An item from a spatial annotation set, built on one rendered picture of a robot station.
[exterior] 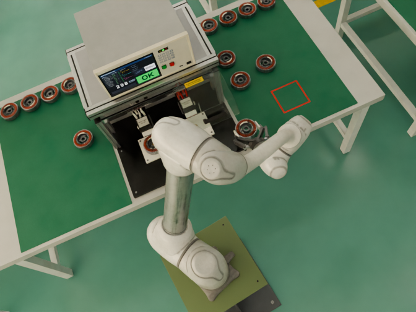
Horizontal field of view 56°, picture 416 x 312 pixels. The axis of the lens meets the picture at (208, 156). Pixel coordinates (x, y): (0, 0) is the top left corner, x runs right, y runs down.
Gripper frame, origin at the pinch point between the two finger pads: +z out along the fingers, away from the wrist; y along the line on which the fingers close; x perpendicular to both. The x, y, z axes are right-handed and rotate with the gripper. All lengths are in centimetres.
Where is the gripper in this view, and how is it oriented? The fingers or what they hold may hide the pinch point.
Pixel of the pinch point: (246, 129)
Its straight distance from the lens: 201.9
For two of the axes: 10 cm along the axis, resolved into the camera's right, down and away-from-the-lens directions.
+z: -2.6, -5.0, 8.2
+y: 9.1, -4.0, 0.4
